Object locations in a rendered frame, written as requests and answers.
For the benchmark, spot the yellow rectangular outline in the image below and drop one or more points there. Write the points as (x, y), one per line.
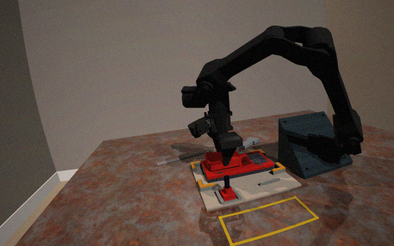
(269, 234)

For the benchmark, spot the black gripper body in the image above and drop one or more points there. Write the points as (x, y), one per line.
(224, 138)

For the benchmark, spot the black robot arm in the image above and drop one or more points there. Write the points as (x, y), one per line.
(317, 53)

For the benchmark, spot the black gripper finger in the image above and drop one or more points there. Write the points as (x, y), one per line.
(227, 155)
(213, 136)

